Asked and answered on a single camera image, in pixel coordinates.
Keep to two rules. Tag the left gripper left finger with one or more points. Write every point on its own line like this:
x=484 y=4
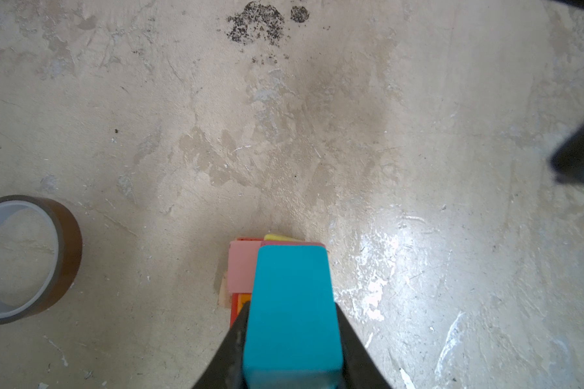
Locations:
x=226 y=368

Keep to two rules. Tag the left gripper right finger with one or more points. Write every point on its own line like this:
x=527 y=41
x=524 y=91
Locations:
x=359 y=370

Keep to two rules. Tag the natural wood block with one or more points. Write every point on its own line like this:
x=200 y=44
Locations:
x=224 y=296

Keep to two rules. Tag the teal roof block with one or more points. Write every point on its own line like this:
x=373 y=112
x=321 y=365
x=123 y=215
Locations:
x=293 y=338

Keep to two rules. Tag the orange cylinder block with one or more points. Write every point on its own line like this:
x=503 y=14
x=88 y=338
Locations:
x=242 y=300

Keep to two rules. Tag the pink rectangular block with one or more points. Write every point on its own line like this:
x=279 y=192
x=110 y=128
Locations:
x=242 y=260

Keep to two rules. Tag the red rectangular block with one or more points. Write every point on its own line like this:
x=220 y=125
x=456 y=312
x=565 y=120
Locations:
x=234 y=312

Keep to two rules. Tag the magenta rectangular block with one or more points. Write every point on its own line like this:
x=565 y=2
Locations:
x=290 y=243

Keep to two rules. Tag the yellow green cube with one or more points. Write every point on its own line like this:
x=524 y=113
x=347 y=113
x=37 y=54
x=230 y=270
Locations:
x=279 y=238

